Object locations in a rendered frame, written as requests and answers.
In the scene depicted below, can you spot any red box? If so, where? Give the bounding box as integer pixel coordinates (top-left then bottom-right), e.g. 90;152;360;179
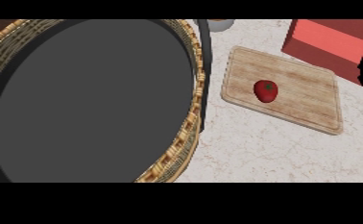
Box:
280;18;363;87

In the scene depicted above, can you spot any grey pot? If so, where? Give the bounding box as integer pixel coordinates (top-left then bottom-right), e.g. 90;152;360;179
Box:
205;18;236;33

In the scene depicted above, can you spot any round wicker basket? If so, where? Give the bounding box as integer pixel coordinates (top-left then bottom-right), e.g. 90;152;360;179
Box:
0;18;207;184

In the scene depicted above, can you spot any red vegetable with green stem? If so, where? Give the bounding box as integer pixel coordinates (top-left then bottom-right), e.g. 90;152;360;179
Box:
252;79;279;104

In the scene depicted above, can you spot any dark grey flat panel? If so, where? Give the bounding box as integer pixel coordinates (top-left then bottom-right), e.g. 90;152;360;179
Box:
196;18;214;132

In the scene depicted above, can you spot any wooden cutting board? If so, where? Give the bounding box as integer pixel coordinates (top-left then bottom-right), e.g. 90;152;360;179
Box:
220;45;345;137

